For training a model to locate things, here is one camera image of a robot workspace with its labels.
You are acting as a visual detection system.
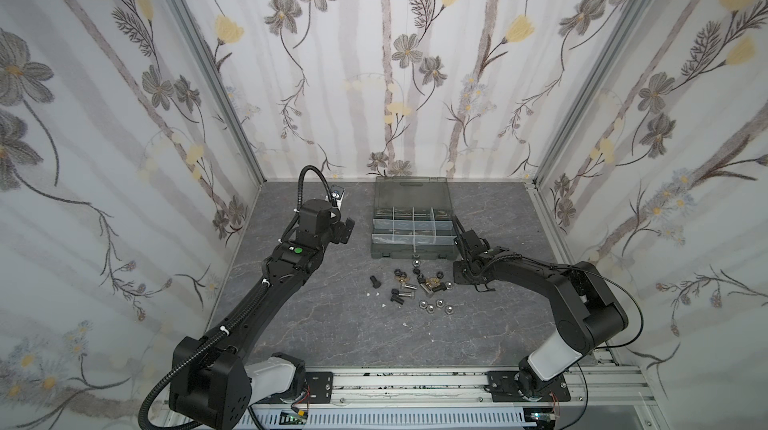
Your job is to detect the brass wing nuts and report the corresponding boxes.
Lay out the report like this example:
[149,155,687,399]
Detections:
[417,275,454,295]

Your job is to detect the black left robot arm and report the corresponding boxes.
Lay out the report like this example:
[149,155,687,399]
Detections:
[137,165,355,429]

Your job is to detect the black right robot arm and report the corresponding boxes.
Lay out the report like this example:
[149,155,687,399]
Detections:
[452,216,630,402]

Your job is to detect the black hex bolt far left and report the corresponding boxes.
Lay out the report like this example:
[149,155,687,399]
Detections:
[369,275,382,289]

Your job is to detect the black hex bolt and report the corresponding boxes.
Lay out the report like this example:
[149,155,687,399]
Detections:
[390,289,405,305]
[369,275,382,289]

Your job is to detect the green plastic compartment organizer box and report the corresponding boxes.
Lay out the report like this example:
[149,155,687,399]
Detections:
[370,177,457,261]

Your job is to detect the black hex bolt lower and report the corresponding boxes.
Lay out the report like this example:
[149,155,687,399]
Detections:
[390,289,405,305]

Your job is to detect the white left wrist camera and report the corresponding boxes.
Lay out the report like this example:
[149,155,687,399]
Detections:
[330,186,346,209]

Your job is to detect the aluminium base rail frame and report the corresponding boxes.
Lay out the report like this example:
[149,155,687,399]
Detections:
[161,365,661,430]

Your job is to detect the white slotted cable duct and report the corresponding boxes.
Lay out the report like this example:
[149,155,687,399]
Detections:
[236,407,537,429]

